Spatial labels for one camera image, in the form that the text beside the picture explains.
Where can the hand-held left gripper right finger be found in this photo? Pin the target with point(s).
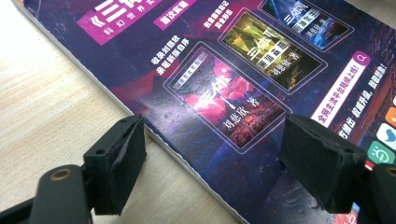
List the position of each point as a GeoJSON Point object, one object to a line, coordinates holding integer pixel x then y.
{"type": "Point", "coordinates": [320, 168]}

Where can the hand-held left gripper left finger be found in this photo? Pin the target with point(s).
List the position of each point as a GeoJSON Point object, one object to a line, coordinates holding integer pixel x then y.
{"type": "Point", "coordinates": [115, 168]}

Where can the magazine with red cover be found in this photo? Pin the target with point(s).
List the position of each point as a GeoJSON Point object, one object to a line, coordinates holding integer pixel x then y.
{"type": "Point", "coordinates": [233, 77]}

